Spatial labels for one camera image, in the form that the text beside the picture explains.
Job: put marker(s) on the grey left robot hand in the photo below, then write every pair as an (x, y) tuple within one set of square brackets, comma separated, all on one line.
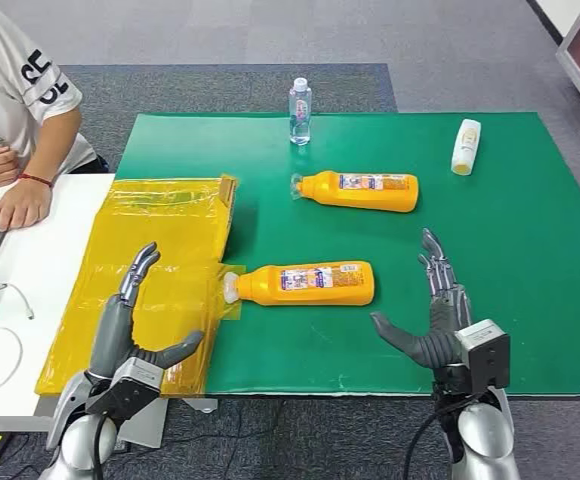
[(113, 331)]

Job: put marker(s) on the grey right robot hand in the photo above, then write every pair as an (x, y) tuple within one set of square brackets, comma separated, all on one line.
[(442, 318)]

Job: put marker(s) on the orange detergent bottle clear cap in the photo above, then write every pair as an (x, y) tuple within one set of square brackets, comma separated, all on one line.
[(310, 283), (365, 195)]

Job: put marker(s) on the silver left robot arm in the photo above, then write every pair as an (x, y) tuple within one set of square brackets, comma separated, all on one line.
[(80, 444)]

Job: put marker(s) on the person's left forearm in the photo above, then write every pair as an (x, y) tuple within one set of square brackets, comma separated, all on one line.
[(54, 146)]

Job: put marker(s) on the white lotion bottle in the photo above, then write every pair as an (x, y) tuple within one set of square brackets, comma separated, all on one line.
[(466, 146)]

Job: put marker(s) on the clear water bottle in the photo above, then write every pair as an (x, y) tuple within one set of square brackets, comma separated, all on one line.
[(300, 112)]

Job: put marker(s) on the green table mat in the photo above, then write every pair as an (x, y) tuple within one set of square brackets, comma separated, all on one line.
[(470, 265)]

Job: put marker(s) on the yellow plastic wrapped cardboard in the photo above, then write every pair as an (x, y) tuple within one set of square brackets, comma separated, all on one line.
[(160, 225)]

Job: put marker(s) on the white table foot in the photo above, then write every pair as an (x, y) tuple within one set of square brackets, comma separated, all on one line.
[(200, 404)]

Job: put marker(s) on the person's left hand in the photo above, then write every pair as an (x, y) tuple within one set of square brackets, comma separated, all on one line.
[(20, 202)]

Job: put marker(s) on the person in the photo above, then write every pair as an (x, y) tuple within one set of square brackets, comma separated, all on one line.
[(5, 79)]

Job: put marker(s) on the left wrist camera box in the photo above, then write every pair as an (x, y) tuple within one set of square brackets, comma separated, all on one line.
[(130, 387)]

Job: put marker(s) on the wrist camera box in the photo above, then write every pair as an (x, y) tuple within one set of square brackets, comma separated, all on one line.
[(130, 387), (485, 354)]

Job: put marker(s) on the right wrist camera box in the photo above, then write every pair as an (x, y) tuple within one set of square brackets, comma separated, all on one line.
[(485, 354)]

